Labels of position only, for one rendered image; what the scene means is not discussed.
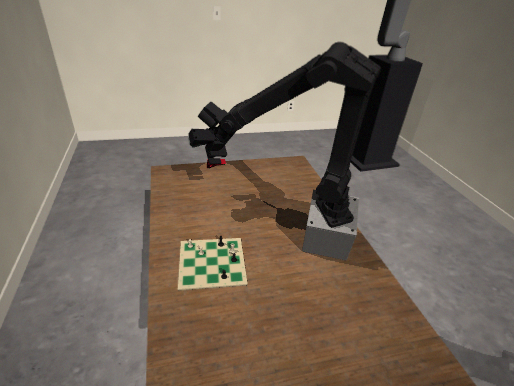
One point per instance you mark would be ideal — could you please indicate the green and cream chessboard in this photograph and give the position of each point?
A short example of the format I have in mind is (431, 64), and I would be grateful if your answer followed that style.
(205, 271)

